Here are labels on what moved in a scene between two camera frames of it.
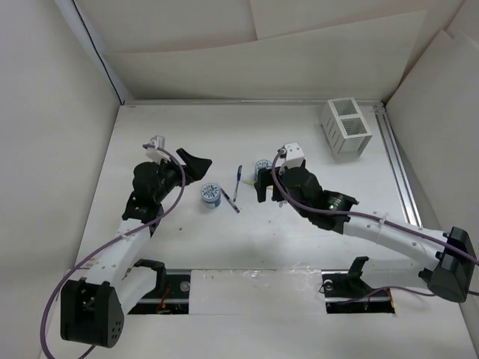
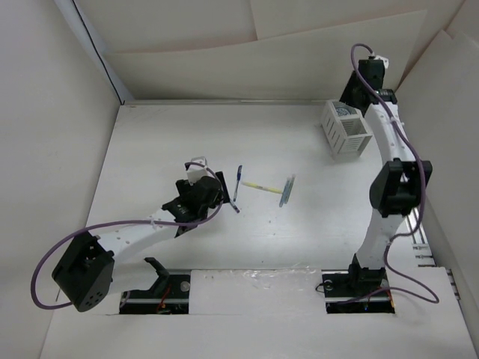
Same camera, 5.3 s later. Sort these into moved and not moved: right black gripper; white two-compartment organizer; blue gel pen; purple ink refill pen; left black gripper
Moved: left black gripper; right black gripper
Not moved: white two-compartment organizer; purple ink refill pen; blue gel pen
